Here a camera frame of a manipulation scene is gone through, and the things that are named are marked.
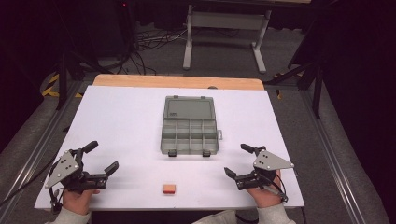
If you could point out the black metal stand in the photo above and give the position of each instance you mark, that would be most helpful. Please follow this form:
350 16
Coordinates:
62 81
316 90

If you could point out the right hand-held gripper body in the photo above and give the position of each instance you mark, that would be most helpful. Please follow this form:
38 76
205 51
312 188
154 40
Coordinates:
269 161

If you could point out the small orange block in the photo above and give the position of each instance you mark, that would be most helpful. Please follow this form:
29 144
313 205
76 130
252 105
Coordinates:
169 188

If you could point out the person's right hand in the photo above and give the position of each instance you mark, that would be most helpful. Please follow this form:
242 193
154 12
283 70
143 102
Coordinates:
264 197

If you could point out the person's left hand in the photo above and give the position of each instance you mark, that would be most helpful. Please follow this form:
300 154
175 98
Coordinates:
76 202

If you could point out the grey plastic compartment box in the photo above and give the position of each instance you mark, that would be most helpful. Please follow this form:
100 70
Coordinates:
189 124

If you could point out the white table board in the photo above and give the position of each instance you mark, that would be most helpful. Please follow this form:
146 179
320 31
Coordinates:
124 124

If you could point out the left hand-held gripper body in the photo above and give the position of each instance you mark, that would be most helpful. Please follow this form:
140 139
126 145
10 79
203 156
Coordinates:
63 166

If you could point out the aluminium floor rail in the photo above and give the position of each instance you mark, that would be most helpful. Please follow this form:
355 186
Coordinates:
37 149
333 155

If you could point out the white metal desk frame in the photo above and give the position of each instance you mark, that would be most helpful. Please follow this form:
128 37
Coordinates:
225 21

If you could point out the yellow black hazard tape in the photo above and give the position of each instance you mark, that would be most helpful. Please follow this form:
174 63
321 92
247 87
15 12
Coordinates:
51 90

